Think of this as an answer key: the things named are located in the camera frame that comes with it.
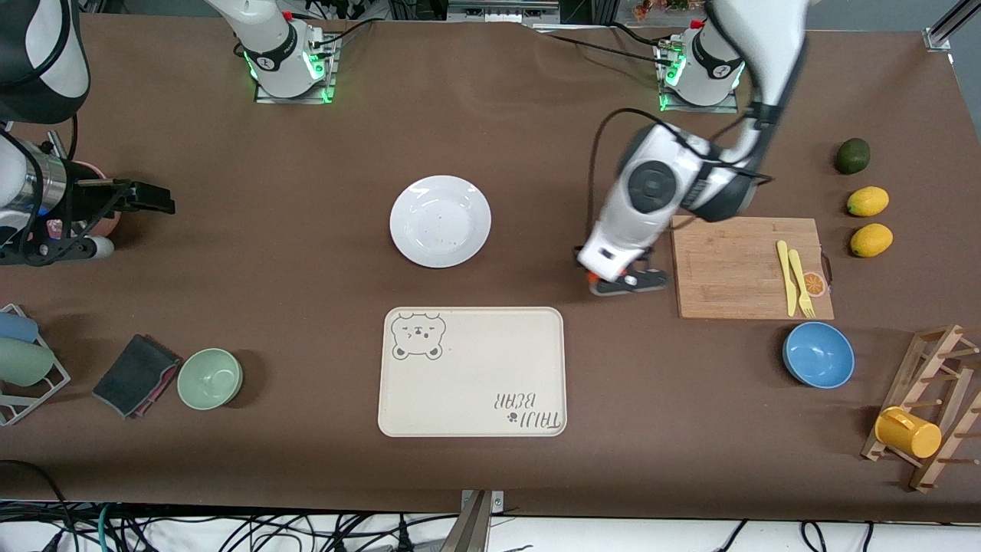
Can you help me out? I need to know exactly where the aluminium frame beam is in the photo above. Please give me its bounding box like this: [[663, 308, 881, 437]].
[[447, 0, 562, 25]]

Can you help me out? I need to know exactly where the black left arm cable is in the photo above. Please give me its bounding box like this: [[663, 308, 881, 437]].
[[589, 107, 773, 232]]

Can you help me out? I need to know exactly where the white round plate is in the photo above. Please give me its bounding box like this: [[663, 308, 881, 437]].
[[389, 176, 492, 269]]

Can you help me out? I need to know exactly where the white wire rack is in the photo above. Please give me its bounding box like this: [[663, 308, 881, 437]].
[[0, 303, 71, 427]]

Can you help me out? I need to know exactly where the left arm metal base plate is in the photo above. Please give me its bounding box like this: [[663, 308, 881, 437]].
[[658, 40, 740, 114]]

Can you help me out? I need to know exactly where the wooden cup drying rack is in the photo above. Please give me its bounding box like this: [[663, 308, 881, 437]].
[[861, 324, 981, 492]]

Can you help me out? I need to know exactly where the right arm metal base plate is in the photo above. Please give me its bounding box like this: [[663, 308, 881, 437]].
[[254, 32, 338, 104]]

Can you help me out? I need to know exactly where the yellow plastic fork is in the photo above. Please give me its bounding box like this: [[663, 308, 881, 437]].
[[788, 249, 816, 319]]

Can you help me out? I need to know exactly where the folded dark grey cloth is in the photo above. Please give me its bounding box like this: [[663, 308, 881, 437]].
[[92, 333, 182, 420]]

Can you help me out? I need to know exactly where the aluminium corner profile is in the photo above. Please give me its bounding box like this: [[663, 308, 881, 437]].
[[924, 0, 981, 51]]

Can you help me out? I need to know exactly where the black floor cable loop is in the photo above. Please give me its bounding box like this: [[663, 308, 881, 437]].
[[0, 458, 74, 552]]

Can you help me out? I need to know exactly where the black right base cable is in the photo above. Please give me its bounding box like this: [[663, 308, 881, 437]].
[[303, 15, 378, 50]]

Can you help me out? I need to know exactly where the black base cable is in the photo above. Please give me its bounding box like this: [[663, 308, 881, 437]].
[[536, 28, 677, 71], [303, 15, 378, 50]]

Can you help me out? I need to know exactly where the yellow lemon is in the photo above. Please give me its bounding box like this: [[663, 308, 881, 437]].
[[846, 186, 891, 218], [850, 223, 894, 258]]

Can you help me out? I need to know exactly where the yellow mug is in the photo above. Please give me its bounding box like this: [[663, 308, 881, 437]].
[[874, 406, 943, 460]]

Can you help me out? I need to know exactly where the brown table cover sheet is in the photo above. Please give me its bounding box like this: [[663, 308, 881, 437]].
[[0, 11, 981, 524]]

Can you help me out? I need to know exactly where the dark green avocado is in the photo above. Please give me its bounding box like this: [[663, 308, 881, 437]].
[[835, 138, 871, 176]]

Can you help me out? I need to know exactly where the pale green cup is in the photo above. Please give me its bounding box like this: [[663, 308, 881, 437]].
[[0, 337, 56, 387]]

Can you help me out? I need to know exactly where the blue bowl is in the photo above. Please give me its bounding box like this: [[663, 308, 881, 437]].
[[783, 321, 856, 389]]

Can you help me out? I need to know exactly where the black left base cable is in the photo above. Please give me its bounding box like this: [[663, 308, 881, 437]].
[[536, 28, 677, 71]]

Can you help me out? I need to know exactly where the light blue cup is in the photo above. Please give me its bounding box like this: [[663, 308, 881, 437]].
[[0, 310, 39, 343]]

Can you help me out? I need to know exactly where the pale green bowl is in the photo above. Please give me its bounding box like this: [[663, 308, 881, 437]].
[[177, 348, 244, 411]]

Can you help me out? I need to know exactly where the metal table edge bracket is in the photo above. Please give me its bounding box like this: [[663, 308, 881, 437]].
[[441, 489, 505, 552]]

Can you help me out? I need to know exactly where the cream bear print tray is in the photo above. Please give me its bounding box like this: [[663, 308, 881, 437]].
[[377, 307, 568, 439]]

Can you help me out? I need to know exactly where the bamboo cutting board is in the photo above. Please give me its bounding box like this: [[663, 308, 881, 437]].
[[671, 215, 835, 321]]

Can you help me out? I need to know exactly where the yellow plastic knife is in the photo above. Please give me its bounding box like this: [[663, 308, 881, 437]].
[[776, 240, 798, 317]]

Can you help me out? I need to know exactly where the pink bowl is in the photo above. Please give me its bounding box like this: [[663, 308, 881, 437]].
[[46, 161, 123, 240]]

